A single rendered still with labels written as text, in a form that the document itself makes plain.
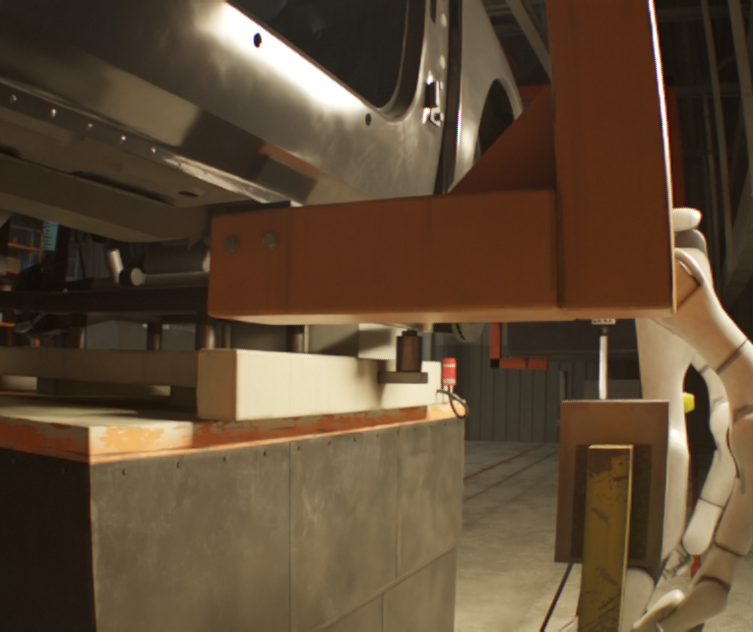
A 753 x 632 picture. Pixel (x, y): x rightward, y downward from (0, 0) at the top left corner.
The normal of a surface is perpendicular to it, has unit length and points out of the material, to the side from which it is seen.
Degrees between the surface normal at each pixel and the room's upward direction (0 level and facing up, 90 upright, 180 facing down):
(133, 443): 90
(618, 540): 90
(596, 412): 90
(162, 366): 90
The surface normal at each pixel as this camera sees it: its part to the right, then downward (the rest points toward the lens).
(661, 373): -0.35, -0.07
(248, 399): 0.91, -0.02
